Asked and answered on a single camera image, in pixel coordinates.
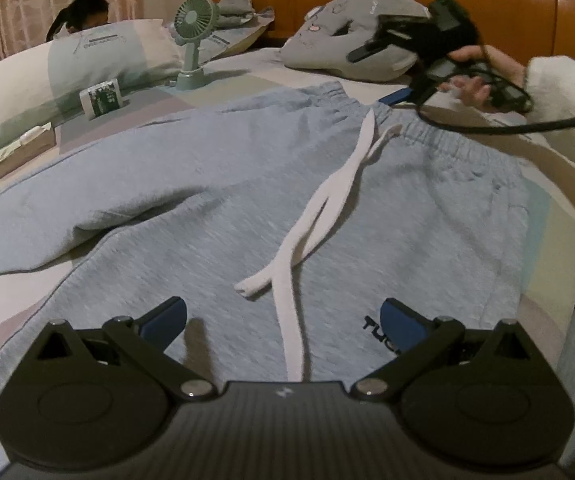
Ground green white tissue pack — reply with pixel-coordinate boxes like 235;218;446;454
79;78;124;120

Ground right white fluffy sleeve forearm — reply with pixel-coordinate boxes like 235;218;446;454
525;56;575;162

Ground grey plush toy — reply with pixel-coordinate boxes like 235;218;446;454
216;0;256;29

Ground green handheld fan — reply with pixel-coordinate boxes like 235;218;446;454
173;0;219;91

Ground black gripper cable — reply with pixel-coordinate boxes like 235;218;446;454
414;56;575;137

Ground grey sweatpants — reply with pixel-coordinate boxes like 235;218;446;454
0;79;539;480

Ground person behind pillow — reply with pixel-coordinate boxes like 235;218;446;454
45;0;109;41

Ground patchwork bed sheet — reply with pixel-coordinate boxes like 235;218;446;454
0;49;575;363

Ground green paperback book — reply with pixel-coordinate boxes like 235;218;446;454
0;122;56;180

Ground grey plush cushion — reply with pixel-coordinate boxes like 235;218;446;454
280;0;429;82

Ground person right hand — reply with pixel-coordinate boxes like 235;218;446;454
438;46;527;112

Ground patchwork pillow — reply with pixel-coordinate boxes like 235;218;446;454
0;20;182;149

